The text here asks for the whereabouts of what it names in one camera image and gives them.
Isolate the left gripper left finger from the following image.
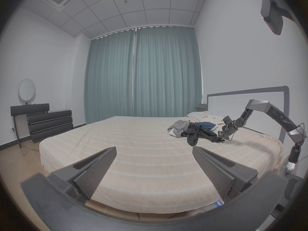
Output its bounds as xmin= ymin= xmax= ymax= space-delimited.
xmin=49 ymin=146 xmax=117 ymax=204

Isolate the pile of clothes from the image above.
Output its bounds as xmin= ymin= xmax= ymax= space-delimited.
xmin=168 ymin=120 xmax=218 ymax=138

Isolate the black dressing table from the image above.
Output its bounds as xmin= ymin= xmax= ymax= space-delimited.
xmin=10 ymin=103 xmax=50 ymax=149

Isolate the blue-green curtain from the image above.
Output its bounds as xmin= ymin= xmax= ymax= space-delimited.
xmin=84 ymin=29 xmax=136 ymax=124
xmin=133 ymin=26 xmax=202 ymax=118

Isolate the black T-shirt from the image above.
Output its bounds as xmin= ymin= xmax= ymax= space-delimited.
xmin=181 ymin=122 xmax=225 ymax=147

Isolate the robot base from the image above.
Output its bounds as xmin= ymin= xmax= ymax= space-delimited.
xmin=190 ymin=156 xmax=304 ymax=222

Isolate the black chest of drawers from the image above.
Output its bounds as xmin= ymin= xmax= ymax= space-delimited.
xmin=26 ymin=110 xmax=74 ymax=144

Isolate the bed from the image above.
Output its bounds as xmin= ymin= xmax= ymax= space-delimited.
xmin=39 ymin=86 xmax=289 ymax=212

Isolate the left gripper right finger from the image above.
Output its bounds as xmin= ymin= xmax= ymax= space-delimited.
xmin=192 ymin=146 xmax=258 ymax=201

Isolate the white printed pillow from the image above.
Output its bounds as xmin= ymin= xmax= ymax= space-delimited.
xmin=186 ymin=111 xmax=225 ymax=124

